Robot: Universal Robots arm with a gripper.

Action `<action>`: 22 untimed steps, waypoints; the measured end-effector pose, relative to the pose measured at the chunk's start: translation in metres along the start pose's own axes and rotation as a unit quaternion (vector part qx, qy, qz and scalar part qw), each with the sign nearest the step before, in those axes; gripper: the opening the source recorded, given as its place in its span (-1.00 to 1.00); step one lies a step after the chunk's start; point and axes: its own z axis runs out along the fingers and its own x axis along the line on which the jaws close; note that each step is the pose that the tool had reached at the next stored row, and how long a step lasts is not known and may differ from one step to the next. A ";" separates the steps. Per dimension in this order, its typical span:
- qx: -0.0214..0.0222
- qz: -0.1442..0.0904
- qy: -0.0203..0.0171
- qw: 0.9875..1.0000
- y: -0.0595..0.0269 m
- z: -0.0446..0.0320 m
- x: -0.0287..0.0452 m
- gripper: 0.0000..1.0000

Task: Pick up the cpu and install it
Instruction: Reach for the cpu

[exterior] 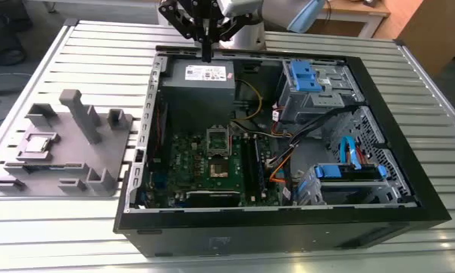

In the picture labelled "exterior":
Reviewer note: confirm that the blue plastic disk carrier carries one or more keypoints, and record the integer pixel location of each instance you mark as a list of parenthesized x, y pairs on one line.
[(302, 71)]

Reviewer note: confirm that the hard disk in blue carrier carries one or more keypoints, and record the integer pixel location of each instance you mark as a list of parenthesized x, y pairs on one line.
[(328, 172)]

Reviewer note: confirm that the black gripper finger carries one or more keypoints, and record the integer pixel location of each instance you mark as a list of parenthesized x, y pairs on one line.
[(182, 25), (232, 28)]

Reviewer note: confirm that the wooden desk white frame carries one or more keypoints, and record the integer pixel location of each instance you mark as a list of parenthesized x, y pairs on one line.
[(364, 10)]

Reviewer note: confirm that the metal locking lever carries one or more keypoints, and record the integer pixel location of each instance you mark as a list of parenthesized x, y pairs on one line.
[(233, 145)]

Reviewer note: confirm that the white barcode tag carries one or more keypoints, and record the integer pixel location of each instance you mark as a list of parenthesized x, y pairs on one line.
[(276, 114)]

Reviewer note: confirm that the green motherboard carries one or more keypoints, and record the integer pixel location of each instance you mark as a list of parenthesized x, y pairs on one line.
[(197, 185)]

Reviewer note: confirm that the silver CPU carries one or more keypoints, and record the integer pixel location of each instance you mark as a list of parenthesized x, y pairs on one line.
[(39, 143)]

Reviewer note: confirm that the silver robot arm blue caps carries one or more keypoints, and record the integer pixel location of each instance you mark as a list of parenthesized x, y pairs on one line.
[(250, 37)]

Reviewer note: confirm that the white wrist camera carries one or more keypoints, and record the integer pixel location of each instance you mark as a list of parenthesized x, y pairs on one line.
[(240, 8)]

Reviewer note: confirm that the grey parts rack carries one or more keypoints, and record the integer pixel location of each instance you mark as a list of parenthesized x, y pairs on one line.
[(69, 153)]

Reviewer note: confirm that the wooden cabinet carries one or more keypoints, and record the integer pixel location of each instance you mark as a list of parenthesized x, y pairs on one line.
[(436, 28)]

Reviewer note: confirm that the grey power supply unit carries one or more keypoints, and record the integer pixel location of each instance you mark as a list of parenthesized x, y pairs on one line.
[(190, 94)]

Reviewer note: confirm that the red inspection sticker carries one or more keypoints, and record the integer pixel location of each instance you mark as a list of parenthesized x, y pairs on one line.
[(230, 75)]

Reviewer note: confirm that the CPU socket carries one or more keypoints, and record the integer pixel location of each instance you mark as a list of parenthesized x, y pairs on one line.
[(220, 170)]

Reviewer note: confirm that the black PC case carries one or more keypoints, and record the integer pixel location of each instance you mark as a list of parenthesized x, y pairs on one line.
[(289, 227)]

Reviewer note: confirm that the metal disk bay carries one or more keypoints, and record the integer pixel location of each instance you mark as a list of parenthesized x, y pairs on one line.
[(357, 185)]

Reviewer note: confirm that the metal drive cage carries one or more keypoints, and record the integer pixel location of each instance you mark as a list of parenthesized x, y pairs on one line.
[(322, 99)]

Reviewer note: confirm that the black graphics card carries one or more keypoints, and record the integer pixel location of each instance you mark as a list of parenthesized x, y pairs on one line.
[(213, 199)]

